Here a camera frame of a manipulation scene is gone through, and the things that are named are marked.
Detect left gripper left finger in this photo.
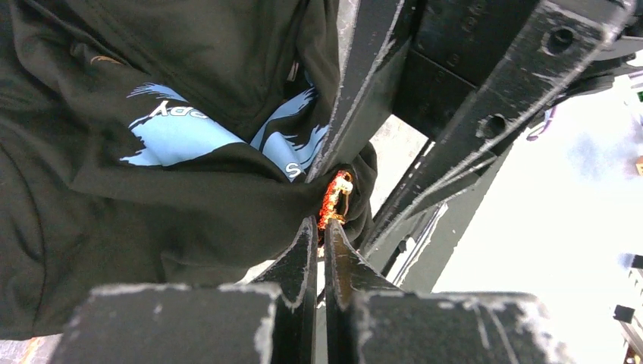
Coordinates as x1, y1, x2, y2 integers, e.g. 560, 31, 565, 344
253, 216, 318, 363

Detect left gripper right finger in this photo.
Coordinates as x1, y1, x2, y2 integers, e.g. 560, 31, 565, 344
324, 219, 401, 363

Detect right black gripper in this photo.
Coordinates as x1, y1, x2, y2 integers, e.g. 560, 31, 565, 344
306, 1, 642, 286

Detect orange butterfly brooch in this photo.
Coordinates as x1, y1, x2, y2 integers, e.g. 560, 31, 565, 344
317, 170, 353, 231

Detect black t-shirt garment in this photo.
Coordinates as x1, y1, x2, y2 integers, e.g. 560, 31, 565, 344
0, 0, 378, 341

